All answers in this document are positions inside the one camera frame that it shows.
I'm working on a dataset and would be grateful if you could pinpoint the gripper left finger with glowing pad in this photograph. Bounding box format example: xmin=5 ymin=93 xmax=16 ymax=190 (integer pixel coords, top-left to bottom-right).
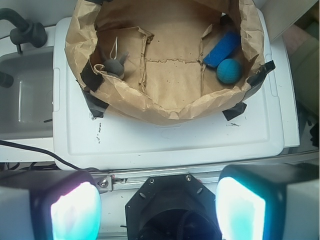
xmin=0 ymin=170 xmax=102 ymax=240

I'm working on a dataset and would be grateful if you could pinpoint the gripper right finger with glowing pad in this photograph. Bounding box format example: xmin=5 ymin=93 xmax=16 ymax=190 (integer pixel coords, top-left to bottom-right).
xmin=215 ymin=163 xmax=320 ymax=240

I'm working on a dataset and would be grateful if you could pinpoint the blue ball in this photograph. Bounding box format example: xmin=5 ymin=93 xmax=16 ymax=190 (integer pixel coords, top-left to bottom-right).
xmin=216 ymin=58 xmax=242 ymax=84

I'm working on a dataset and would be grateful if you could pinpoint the black tape piece left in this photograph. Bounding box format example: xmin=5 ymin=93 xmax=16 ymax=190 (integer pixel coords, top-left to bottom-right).
xmin=80 ymin=60 xmax=109 ymax=118

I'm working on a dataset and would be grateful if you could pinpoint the black tape piece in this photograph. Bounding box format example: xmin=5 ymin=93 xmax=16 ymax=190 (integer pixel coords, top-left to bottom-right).
xmin=222 ymin=60 xmax=276 ymax=121
xmin=80 ymin=60 xmax=109 ymax=118

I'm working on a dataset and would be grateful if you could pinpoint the black tape piece right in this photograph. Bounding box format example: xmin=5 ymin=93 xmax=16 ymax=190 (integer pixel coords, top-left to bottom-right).
xmin=222 ymin=60 xmax=276 ymax=121

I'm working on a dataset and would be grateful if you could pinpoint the grey plush toy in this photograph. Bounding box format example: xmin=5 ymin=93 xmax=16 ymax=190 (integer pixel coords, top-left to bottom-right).
xmin=101 ymin=51 xmax=130 ymax=80

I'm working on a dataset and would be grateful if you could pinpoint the blue sponge block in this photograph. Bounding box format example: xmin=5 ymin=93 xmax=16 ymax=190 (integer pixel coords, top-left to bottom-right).
xmin=203 ymin=31 xmax=241 ymax=68

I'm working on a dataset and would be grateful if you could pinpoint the brown paper bag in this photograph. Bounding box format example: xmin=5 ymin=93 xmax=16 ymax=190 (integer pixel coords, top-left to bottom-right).
xmin=65 ymin=0 xmax=265 ymax=125

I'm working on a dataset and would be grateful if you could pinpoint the dark grey faucet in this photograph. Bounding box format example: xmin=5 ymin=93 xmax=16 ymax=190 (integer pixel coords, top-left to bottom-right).
xmin=0 ymin=8 xmax=48 ymax=55

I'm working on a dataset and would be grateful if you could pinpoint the black cable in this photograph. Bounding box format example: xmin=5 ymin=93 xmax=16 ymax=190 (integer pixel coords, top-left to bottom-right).
xmin=0 ymin=139 xmax=88 ymax=172

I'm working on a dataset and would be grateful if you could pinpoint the aluminium rail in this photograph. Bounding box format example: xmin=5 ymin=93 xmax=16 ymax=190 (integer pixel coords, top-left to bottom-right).
xmin=91 ymin=166 xmax=222 ymax=193

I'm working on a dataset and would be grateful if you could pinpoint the black octagonal mount plate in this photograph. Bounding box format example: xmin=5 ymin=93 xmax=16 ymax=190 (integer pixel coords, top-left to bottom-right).
xmin=125 ymin=176 xmax=222 ymax=240

